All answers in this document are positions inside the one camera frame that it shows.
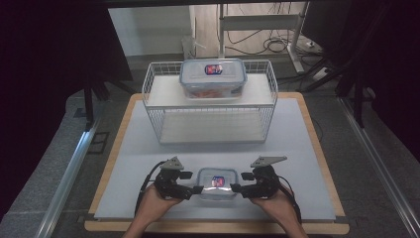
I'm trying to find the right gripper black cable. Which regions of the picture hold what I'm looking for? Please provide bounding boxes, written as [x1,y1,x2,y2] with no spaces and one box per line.
[278,175,302,224]

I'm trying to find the white power strip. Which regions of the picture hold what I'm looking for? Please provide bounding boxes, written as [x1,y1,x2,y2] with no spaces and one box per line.
[311,66,330,82]

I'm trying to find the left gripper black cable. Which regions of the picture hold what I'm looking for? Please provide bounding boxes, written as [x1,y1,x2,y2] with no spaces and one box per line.
[134,160,166,216]

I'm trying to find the black floor cables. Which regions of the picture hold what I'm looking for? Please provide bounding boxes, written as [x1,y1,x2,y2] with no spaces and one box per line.
[226,29,300,57]

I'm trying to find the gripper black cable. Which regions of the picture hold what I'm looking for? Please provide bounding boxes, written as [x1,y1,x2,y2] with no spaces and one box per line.
[278,175,302,224]
[134,160,166,216]

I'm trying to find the aluminium rail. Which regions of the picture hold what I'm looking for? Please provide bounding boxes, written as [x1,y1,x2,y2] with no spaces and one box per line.
[35,121,101,238]
[339,97,420,234]

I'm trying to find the large clear lidded food container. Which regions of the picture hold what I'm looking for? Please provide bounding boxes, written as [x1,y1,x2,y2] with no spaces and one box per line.
[178,58,249,100]

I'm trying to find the person's right hand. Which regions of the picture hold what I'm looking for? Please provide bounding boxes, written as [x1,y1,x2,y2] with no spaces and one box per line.
[250,189,300,229]

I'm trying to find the small clear lidded food container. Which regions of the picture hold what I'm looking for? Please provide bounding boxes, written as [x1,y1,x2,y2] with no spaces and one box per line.
[196,167,240,201]

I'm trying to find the pale grey table mat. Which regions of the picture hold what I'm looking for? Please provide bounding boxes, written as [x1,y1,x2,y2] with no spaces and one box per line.
[93,97,337,222]

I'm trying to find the black tripod stand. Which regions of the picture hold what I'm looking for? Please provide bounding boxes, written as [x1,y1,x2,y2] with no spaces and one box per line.
[81,77,135,131]
[298,56,369,129]

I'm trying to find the white wire rack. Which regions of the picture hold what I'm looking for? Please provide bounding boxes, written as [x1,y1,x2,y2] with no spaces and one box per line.
[142,59,279,146]

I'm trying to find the person's left hand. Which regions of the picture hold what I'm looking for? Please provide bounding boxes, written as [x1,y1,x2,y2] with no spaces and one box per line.
[133,183,181,229]

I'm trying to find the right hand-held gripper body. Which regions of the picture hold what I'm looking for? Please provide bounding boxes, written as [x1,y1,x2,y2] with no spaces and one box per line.
[241,156,288,199]

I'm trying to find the white metal desk frame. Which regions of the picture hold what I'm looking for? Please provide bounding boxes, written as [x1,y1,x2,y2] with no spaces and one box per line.
[217,2,310,74]

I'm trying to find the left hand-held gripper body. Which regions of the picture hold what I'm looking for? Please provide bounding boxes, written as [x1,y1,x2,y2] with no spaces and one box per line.
[155,156,194,201]

